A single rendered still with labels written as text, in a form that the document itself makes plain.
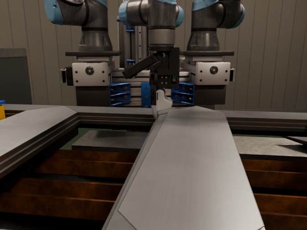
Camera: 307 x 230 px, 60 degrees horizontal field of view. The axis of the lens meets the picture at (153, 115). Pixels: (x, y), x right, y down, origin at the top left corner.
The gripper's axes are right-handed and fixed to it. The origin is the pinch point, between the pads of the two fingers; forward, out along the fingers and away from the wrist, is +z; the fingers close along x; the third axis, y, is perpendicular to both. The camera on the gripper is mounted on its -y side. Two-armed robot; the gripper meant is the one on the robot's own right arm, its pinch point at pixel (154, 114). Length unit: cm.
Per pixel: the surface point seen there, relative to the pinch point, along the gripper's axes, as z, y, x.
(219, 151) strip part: 0.7, 16.7, -25.3
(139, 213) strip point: 0.7, 4.6, -48.0
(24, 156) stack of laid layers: 3.1, -24.1, -28.3
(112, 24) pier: -49, -94, 287
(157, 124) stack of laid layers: 0.8, 2.0, -7.8
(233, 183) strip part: 0.6, 17.6, -38.4
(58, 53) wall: -10, -175, 287
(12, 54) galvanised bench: -16, -71, 39
